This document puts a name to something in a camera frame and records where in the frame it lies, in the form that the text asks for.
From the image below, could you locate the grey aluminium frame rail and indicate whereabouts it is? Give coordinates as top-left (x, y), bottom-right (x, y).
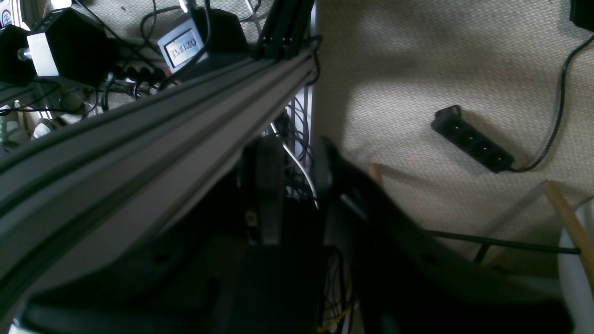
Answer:
top-left (0, 49), bottom-right (316, 323)

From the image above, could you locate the black power adapter with label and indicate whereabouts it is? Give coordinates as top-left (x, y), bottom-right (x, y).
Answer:
top-left (157, 7), bottom-right (250, 74)

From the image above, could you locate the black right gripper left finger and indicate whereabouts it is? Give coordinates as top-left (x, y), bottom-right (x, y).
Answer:
top-left (238, 137), bottom-right (285, 245)

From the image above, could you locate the black power strip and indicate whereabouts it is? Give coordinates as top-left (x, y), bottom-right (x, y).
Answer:
top-left (431, 104), bottom-right (514, 173)

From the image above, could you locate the black power strip cable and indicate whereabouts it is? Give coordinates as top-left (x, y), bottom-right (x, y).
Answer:
top-left (508, 35), bottom-right (594, 173)

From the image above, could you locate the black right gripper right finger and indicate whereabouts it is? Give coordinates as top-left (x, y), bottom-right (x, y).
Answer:
top-left (315, 137), bottom-right (571, 334)

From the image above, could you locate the black hexagonal device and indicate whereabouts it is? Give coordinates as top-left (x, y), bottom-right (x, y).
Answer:
top-left (0, 8), bottom-right (118, 87)

